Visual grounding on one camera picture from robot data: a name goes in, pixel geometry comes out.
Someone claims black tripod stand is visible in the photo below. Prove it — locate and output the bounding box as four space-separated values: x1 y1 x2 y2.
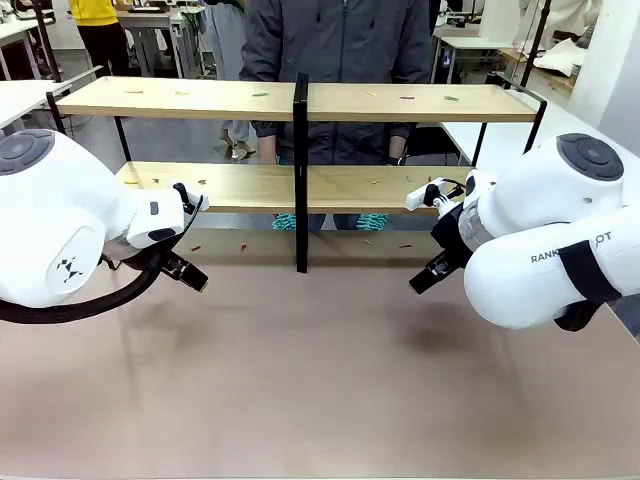
29 0 64 84
519 0 554 89

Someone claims person in grey jacket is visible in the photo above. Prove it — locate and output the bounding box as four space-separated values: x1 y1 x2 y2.
238 0 435 232

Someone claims person in grey trousers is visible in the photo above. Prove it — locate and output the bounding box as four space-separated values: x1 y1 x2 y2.
202 0 259 161

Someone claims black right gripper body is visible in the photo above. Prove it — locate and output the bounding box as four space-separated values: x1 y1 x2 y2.
430 202 471 262

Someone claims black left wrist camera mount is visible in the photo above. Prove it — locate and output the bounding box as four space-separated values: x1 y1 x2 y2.
172 182 198 216

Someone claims grey metal table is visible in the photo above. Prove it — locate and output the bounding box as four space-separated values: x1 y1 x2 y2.
117 7 184 79

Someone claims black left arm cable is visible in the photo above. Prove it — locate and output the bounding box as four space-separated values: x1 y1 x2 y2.
0 194 205 325

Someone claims black strap on right arm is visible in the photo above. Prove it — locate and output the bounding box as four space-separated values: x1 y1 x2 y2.
553 239 624 332

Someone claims person left forearm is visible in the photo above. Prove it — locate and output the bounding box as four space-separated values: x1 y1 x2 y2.
388 122 410 166

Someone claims person right forearm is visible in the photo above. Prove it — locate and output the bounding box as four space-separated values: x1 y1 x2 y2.
257 119 279 165

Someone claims white table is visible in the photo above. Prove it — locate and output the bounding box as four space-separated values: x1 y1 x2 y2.
0 79 74 130
439 99 606 169
432 24 531 86

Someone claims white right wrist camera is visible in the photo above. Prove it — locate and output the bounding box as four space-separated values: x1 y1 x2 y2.
404 177 447 212

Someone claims two-tier wooden shelf black frame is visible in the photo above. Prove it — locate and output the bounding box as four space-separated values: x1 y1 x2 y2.
45 72 549 275

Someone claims person in yellow shirt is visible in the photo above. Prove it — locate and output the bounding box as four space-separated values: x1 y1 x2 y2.
67 0 132 79

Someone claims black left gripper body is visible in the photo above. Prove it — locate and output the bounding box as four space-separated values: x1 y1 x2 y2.
159 248 183 275

